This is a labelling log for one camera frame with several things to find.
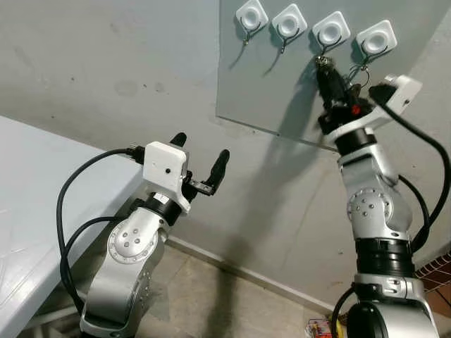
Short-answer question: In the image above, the colourful packet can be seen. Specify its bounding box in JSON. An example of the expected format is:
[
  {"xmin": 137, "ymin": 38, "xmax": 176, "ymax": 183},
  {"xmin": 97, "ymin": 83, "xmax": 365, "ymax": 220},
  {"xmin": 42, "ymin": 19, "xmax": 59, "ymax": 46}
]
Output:
[{"xmin": 306, "ymin": 317, "xmax": 347, "ymax": 338}]

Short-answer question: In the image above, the silver key ring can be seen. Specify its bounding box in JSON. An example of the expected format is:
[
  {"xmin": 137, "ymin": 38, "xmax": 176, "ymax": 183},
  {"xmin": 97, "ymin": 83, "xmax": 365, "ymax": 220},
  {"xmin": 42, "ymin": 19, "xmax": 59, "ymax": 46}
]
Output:
[{"xmin": 349, "ymin": 62, "xmax": 371, "ymax": 83}]

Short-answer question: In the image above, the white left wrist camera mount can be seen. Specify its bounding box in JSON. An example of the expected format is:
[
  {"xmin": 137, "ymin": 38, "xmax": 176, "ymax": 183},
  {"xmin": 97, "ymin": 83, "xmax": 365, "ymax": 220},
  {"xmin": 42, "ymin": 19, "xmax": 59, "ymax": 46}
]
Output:
[{"xmin": 143, "ymin": 141, "xmax": 193, "ymax": 213}]

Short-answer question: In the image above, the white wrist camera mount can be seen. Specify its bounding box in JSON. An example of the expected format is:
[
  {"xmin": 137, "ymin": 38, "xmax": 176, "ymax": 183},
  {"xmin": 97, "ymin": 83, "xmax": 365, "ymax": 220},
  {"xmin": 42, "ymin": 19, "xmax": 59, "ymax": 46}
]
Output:
[
  {"xmin": 328, "ymin": 74, "xmax": 424, "ymax": 143},
  {"xmin": 143, "ymin": 141, "xmax": 193, "ymax": 213}
]

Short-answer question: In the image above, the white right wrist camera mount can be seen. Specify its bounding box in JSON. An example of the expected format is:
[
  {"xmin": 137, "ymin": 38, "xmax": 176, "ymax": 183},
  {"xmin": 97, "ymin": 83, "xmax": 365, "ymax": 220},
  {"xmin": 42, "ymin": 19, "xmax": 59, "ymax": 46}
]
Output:
[{"xmin": 328, "ymin": 74, "xmax": 424, "ymax": 143}]

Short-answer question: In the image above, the white square wall hook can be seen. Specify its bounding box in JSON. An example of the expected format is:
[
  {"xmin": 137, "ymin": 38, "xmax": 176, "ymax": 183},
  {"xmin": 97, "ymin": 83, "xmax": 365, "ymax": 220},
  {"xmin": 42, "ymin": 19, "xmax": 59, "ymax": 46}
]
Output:
[
  {"xmin": 311, "ymin": 11, "xmax": 352, "ymax": 61},
  {"xmin": 235, "ymin": 0, "xmax": 271, "ymax": 45},
  {"xmin": 356, "ymin": 20, "xmax": 398, "ymax": 71},
  {"xmin": 271, "ymin": 4, "xmax": 309, "ymax": 54}
]

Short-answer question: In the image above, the grey wall board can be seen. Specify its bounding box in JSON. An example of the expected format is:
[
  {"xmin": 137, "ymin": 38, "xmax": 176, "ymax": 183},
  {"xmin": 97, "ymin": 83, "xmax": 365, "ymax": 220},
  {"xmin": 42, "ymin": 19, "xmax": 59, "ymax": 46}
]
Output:
[{"xmin": 215, "ymin": 0, "xmax": 451, "ymax": 153}]

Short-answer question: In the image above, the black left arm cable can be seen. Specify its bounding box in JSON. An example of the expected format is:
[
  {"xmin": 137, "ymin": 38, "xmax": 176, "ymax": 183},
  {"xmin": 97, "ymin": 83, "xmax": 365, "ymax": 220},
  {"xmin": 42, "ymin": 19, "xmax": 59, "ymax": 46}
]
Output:
[{"xmin": 56, "ymin": 144, "xmax": 146, "ymax": 315}]

